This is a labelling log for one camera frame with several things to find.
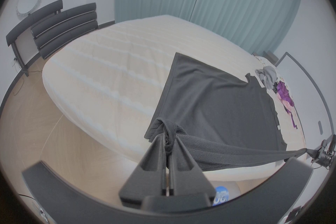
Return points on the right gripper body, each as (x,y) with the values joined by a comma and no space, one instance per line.
(325,154)

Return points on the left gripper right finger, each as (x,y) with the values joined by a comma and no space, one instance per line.
(186,175)

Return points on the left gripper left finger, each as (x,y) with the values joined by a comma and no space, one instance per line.
(147,178)

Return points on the black T-shirt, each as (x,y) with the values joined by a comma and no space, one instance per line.
(210,102)

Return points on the pile of clothes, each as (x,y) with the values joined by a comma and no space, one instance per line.
(284,93)

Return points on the bed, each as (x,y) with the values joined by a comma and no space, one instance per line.
(105,68)

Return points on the grey garment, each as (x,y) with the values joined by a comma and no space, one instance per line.
(269,76)

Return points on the grey bedside table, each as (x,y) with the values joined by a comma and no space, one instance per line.
(270,56)

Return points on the black chest of drawers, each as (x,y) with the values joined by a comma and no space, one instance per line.
(65,28)

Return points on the black dressing table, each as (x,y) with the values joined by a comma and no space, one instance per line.
(34,18)

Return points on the round white-framed mirror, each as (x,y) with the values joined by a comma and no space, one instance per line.
(27,2)

